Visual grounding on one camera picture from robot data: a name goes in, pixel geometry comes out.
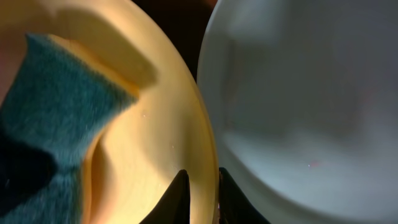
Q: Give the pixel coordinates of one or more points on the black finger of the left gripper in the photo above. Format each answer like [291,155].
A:
[24,171]

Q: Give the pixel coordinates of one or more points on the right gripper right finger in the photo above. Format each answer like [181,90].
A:
[235,208]

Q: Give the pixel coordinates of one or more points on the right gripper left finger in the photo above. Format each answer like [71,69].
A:
[174,206]

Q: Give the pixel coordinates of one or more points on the yellow round plate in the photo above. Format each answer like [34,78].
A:
[166,129]

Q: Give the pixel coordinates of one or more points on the green yellow sponge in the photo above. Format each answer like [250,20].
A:
[59,104]

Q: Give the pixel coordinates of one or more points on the light green plate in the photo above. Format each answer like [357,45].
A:
[302,97]

